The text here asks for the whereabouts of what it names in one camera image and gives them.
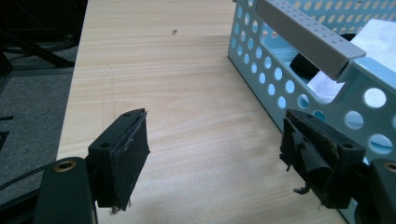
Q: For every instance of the white paper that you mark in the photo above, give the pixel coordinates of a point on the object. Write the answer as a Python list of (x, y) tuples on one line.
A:
[(373, 40)]

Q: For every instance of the light blue perforated basket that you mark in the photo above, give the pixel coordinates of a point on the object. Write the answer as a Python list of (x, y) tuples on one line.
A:
[(351, 93)]

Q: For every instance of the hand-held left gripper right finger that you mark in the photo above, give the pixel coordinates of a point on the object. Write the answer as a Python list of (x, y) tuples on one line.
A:
[(323, 161)]

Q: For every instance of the black metal stand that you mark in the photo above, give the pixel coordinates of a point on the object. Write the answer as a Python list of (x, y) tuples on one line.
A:
[(34, 46)]

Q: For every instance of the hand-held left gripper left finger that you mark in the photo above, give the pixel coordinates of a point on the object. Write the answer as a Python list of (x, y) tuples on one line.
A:
[(118, 161)]

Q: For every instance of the black round object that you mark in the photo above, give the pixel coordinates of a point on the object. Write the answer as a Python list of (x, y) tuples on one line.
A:
[(303, 66)]

